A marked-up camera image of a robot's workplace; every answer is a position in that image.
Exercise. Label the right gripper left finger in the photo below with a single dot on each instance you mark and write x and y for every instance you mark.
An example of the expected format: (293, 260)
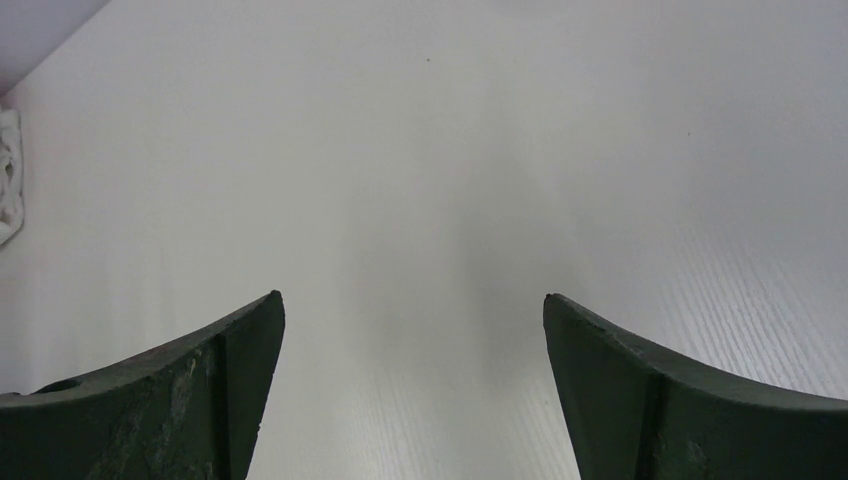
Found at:
(190, 408)

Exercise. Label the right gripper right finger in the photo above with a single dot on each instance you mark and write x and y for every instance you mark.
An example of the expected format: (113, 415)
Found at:
(638, 410)

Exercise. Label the folded white t shirt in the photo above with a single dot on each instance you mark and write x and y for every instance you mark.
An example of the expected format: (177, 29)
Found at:
(12, 175)

